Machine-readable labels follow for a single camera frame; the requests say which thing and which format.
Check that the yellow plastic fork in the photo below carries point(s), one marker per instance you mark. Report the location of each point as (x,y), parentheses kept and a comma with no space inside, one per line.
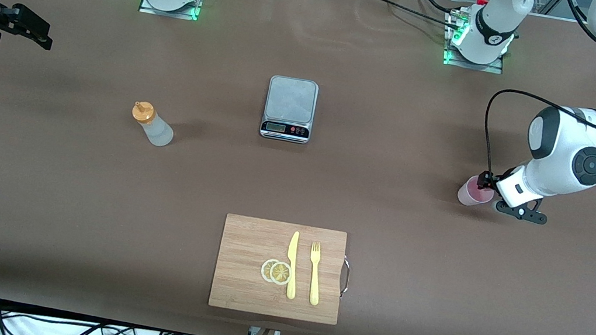
(315,282)

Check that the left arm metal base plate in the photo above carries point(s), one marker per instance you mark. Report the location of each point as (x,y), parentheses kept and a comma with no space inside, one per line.
(490,68)

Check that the silver digital kitchen scale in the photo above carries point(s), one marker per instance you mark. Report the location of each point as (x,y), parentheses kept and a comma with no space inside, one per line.
(290,101)

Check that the brown table cover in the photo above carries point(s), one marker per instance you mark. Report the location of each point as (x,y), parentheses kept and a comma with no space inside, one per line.
(436,271)

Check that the bamboo cutting board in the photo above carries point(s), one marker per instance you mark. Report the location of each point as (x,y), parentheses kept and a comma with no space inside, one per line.
(239,283)

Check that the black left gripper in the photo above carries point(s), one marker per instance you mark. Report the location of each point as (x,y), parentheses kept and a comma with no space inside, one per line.
(488,180)

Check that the whole lemon slice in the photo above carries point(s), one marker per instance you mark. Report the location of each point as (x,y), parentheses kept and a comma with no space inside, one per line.
(280,273)

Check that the pink plastic cup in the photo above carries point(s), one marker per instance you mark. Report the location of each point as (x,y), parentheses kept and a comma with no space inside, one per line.
(468,197)

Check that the yellow plastic knife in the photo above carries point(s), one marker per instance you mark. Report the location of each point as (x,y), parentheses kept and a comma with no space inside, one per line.
(292,273)

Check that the clear sauce bottle orange cap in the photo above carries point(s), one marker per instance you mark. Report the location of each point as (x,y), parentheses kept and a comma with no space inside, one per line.
(158,132)

